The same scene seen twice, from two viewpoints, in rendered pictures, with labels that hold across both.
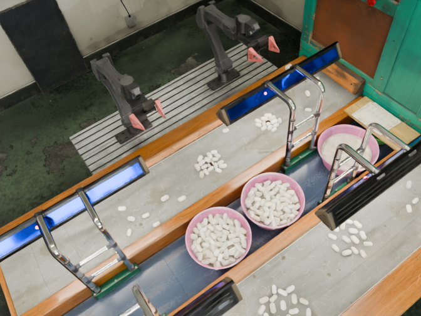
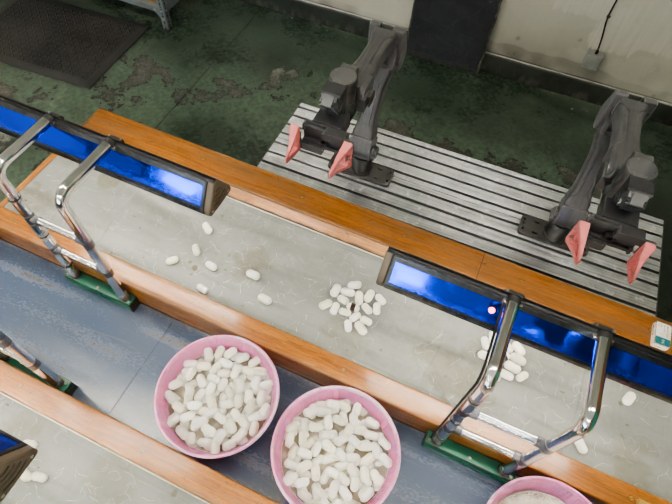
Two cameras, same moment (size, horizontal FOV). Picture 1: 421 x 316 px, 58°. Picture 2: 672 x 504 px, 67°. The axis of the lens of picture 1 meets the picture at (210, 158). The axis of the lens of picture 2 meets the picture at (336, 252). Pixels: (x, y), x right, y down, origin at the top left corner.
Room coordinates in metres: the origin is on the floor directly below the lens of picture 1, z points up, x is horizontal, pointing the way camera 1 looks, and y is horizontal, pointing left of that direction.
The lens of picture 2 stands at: (0.61, -0.37, 1.86)
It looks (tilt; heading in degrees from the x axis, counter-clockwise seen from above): 57 degrees down; 48
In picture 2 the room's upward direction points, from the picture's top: 4 degrees clockwise
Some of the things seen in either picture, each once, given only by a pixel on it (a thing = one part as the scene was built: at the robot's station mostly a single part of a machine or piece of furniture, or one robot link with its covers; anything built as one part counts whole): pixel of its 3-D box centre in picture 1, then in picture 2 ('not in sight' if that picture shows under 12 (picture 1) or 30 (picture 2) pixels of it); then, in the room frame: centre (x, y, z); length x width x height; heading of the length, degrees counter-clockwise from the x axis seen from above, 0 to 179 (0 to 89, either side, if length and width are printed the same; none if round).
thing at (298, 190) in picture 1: (272, 204); (335, 454); (0.78, -0.23, 0.72); 0.27 x 0.27 x 0.10
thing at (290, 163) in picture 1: (290, 120); (506, 396); (1.08, -0.37, 0.90); 0.20 x 0.19 x 0.45; 117
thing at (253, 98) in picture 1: (281, 79); (553, 324); (1.15, -0.34, 1.08); 0.62 x 0.08 x 0.07; 117
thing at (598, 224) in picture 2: (253, 43); (612, 224); (1.42, -0.28, 1.07); 0.10 x 0.07 x 0.07; 118
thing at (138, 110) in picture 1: (140, 106); (329, 131); (1.13, 0.25, 1.07); 0.10 x 0.07 x 0.07; 118
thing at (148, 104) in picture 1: (156, 112); (331, 158); (1.09, 0.19, 1.07); 0.09 x 0.07 x 0.07; 28
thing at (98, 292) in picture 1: (91, 245); (93, 219); (0.64, 0.49, 0.90); 0.20 x 0.19 x 0.45; 117
